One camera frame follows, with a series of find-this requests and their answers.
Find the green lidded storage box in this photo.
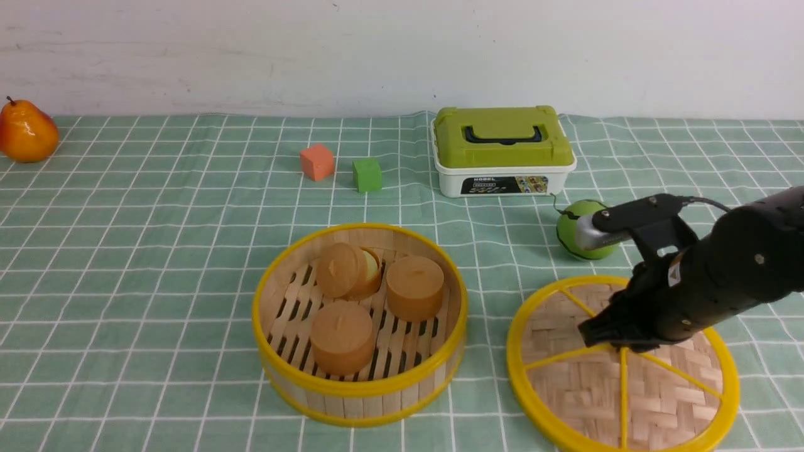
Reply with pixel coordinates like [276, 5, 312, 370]
[430, 105, 577, 198]

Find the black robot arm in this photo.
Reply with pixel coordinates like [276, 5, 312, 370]
[575, 186, 803, 353]

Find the yellow rimmed bamboo steamer basket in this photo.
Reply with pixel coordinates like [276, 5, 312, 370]
[251, 223, 469, 427]

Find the green toy watermelon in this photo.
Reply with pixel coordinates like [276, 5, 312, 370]
[550, 193, 619, 261]

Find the brown toy bun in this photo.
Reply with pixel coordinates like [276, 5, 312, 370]
[310, 300, 376, 377]
[385, 256, 445, 323]
[314, 242, 382, 300]

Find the orange foam cube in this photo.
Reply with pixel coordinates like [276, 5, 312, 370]
[299, 144, 335, 182]

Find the brown toy bun back left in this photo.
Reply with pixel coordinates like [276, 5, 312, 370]
[314, 242, 382, 300]

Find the yellow rimmed bamboo steamer lid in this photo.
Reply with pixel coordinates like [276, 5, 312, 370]
[506, 275, 740, 451]

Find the green foam cube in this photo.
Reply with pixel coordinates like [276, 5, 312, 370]
[351, 157, 384, 193]

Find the orange toy pear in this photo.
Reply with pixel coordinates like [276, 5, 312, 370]
[1, 96, 60, 163]

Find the brown toy bun back right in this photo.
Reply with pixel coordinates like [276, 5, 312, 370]
[385, 256, 445, 323]

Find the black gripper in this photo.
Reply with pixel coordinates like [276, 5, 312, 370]
[578, 254, 714, 352]

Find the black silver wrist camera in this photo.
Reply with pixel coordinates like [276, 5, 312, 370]
[574, 193, 698, 261]

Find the black camera cable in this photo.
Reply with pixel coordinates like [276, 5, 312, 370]
[682, 196, 732, 213]

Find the brown toy bun front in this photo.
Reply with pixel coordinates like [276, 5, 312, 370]
[310, 300, 376, 377]

